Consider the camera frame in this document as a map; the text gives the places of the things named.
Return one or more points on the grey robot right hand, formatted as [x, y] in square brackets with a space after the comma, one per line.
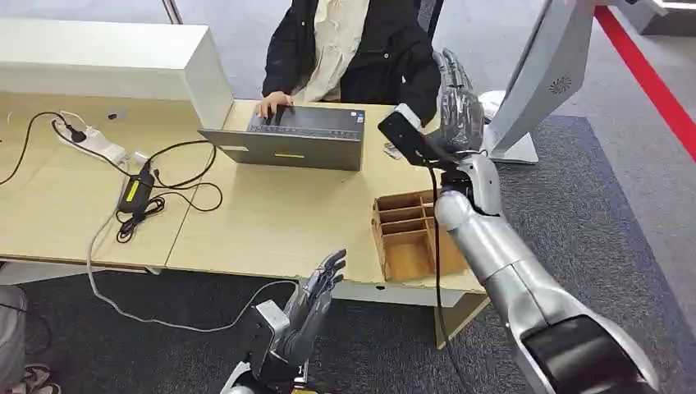
[459, 117]

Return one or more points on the person's right hand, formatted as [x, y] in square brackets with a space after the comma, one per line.
[272, 103]

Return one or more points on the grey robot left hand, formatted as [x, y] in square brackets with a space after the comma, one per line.
[307, 321]

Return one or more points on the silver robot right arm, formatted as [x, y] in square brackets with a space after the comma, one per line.
[522, 283]

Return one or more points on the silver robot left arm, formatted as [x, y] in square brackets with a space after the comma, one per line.
[244, 385]

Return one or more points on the grey laptop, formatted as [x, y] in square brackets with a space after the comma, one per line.
[304, 141]

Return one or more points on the clear plastic holder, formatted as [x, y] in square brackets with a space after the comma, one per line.
[392, 152]

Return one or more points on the white kiosk stand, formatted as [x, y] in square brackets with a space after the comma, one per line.
[543, 71]

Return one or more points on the person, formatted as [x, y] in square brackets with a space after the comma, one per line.
[375, 54]

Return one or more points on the dark office chair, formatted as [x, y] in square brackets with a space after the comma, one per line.
[429, 13]

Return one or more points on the wooden compartment box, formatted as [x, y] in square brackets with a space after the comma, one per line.
[405, 250]

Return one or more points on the metal pole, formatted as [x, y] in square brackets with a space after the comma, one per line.
[172, 11]

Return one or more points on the wooden desk leg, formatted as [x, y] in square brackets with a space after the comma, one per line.
[456, 321]

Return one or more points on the black power adapter yellow label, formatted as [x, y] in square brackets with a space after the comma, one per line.
[135, 190]

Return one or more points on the white desk riser box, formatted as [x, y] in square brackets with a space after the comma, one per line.
[108, 57]

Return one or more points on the white power strip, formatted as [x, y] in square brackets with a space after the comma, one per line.
[100, 144]

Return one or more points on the black plug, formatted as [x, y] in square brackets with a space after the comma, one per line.
[77, 135]

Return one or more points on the grey platform base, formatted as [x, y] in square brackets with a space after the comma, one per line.
[666, 19]

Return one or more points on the shoes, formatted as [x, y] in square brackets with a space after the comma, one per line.
[38, 380]

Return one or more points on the grey round bin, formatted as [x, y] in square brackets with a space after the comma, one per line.
[11, 334]

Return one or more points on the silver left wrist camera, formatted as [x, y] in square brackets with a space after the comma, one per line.
[272, 326]

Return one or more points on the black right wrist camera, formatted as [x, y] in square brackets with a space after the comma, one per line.
[405, 136]

